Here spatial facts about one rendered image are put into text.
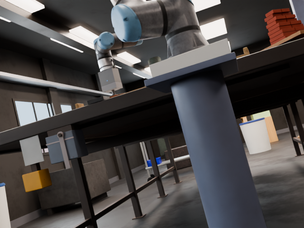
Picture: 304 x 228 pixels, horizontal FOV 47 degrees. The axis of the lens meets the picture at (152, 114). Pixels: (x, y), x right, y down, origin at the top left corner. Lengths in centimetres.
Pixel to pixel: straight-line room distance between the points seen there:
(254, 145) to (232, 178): 618
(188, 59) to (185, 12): 19
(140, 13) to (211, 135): 42
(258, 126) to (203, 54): 622
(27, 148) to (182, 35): 91
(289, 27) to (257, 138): 500
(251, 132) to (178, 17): 615
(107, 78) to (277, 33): 111
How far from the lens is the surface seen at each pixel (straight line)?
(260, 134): 719
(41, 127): 161
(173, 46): 110
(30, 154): 166
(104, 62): 175
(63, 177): 593
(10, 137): 171
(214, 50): 100
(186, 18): 112
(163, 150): 804
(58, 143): 155
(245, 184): 107
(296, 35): 192
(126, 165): 365
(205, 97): 104
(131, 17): 107
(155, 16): 110
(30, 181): 165
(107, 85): 174
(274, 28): 232
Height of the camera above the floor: 68
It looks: 5 degrees up
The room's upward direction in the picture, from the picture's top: 15 degrees counter-clockwise
